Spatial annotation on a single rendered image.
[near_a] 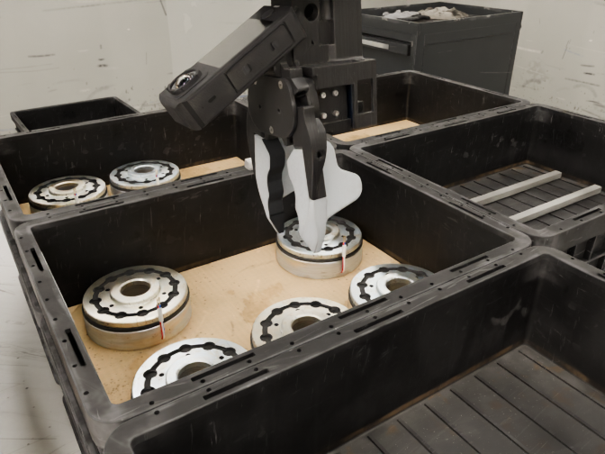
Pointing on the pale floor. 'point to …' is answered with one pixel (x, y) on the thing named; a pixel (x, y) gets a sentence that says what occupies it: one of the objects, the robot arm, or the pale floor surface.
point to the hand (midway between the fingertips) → (289, 231)
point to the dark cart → (446, 43)
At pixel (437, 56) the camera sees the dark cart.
